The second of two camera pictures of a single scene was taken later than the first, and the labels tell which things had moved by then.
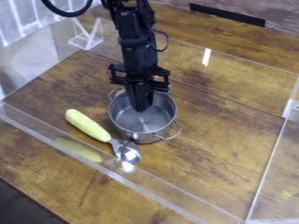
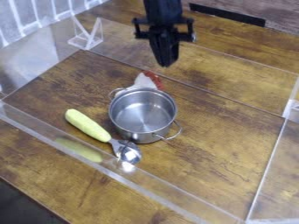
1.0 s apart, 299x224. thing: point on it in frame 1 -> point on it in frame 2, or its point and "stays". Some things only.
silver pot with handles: [142, 127] stays
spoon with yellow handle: [126, 151] stays
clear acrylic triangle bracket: [88, 39] stays
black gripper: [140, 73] -> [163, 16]
